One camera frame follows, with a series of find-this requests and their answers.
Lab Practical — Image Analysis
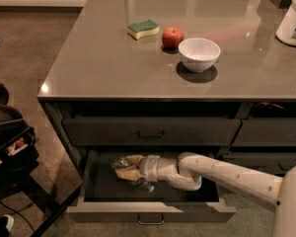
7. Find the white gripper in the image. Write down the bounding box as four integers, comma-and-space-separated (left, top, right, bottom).
115, 155, 160, 183

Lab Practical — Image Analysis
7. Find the clear plastic water bottle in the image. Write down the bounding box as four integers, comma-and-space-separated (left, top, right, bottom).
111, 156, 155, 193

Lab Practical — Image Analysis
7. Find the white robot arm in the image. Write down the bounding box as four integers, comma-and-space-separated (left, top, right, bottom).
112, 152, 296, 237

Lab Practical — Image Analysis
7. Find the open middle grey drawer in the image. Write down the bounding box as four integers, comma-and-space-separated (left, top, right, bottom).
67, 151, 236, 225

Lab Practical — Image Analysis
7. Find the top left grey drawer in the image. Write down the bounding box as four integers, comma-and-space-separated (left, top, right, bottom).
62, 117, 241, 146

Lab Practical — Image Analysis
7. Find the top right grey drawer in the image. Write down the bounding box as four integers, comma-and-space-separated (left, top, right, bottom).
233, 118, 296, 147

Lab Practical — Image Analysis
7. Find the middle right grey drawer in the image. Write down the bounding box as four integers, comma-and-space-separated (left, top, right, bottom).
223, 152, 296, 175

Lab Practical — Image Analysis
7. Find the black cart with items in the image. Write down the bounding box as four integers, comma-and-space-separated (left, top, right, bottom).
0, 84, 81, 237

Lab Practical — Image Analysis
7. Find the white bowl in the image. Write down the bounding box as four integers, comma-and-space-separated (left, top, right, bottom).
179, 38, 221, 73

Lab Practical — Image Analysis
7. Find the red apple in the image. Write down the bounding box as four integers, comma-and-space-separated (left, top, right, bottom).
162, 27, 184, 49

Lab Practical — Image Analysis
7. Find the green yellow sponge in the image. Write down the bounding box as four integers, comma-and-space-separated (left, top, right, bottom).
127, 20, 159, 40

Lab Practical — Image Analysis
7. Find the black white shoe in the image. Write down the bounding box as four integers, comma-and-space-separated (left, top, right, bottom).
0, 214, 14, 237

